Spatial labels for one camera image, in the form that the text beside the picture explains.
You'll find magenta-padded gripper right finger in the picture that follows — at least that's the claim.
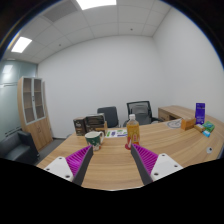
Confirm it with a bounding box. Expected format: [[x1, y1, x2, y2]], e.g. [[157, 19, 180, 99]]
[[130, 143, 184, 186]]

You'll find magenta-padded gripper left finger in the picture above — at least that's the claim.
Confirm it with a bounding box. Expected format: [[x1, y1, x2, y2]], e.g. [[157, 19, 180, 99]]
[[43, 144, 94, 187]]

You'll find orange-label tea bottle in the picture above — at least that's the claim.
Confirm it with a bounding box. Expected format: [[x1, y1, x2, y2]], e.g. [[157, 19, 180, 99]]
[[125, 113, 141, 150]]

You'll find white sheet with circle print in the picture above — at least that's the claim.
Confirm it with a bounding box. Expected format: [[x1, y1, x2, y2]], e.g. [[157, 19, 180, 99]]
[[166, 119, 183, 130]]

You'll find green and white mug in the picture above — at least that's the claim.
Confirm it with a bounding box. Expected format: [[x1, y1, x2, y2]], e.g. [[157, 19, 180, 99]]
[[84, 130, 105, 152]]

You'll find wooden glass-door cabinet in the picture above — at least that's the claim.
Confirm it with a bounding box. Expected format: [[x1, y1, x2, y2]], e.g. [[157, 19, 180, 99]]
[[17, 76, 54, 152]]

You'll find tall dark brown carton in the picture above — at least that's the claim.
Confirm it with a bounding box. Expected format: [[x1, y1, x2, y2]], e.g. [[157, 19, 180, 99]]
[[73, 116, 88, 137]]

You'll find orange wooden box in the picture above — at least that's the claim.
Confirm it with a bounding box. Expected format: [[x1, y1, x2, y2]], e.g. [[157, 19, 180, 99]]
[[180, 117, 197, 131]]

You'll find black leather sofa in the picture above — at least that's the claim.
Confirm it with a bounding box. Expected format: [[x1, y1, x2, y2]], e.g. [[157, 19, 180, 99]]
[[0, 130, 40, 167]]

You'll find small tan box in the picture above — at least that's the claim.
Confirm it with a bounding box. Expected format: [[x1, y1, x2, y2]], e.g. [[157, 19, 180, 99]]
[[194, 123, 206, 133]]

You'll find wooden side desk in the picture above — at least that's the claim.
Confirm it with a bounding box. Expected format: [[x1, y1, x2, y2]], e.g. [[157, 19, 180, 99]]
[[157, 105, 198, 123]]

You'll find brown and black carton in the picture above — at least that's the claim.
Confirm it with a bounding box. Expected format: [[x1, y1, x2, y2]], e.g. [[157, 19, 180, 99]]
[[85, 121, 108, 136]]

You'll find printed paper sheet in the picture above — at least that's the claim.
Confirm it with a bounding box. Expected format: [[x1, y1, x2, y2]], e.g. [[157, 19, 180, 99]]
[[105, 129, 128, 139]]

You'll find black mesh office chair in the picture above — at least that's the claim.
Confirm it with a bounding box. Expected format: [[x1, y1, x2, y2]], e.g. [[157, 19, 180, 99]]
[[123, 100, 164, 127]]

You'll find green box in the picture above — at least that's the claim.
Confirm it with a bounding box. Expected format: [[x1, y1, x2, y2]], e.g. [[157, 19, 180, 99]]
[[202, 120, 216, 133]]

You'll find purple box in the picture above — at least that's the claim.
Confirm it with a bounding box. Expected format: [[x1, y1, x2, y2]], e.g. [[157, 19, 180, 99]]
[[194, 102, 206, 126]]

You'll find dark fabric office chair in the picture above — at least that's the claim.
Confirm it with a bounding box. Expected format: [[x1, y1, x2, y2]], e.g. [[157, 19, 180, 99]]
[[96, 106, 120, 129]]

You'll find small ceiling light panel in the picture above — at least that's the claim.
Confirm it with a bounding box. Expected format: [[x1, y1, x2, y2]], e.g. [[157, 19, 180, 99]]
[[10, 36, 33, 54]]

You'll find ceiling air vent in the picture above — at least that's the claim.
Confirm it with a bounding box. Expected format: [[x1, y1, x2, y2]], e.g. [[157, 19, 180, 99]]
[[42, 0, 79, 23]]

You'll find large ceiling light panel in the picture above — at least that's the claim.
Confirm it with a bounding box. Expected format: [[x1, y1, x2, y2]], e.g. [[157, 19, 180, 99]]
[[75, 0, 118, 11]]

